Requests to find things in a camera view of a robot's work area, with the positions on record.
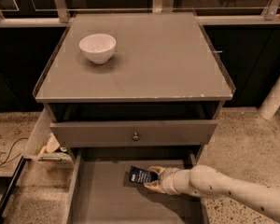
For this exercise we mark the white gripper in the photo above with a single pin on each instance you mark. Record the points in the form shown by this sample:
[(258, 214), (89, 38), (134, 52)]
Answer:
[(168, 180)]

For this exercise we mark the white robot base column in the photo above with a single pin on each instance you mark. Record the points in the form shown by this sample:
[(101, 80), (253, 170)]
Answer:
[(272, 102)]

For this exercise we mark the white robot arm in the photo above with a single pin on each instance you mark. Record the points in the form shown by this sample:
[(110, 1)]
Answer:
[(205, 181)]

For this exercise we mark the round metal drawer knob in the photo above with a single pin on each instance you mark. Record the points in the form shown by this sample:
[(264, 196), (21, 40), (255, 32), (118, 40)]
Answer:
[(136, 137)]

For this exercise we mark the grey top drawer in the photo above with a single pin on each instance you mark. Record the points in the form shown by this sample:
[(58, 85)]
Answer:
[(152, 133)]

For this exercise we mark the grey open middle drawer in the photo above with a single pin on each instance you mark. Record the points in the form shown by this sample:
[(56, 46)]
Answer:
[(100, 191)]

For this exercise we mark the grey drawer cabinet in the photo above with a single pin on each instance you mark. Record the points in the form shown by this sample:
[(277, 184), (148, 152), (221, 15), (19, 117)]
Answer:
[(164, 68)]

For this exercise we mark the clear plastic storage bin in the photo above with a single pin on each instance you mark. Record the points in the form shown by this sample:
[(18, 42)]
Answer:
[(43, 148)]

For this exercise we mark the white ceramic bowl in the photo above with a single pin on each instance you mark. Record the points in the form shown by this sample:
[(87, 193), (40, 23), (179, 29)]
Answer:
[(98, 48)]

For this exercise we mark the metal railing frame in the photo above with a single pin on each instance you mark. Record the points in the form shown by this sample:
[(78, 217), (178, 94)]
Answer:
[(40, 13)]

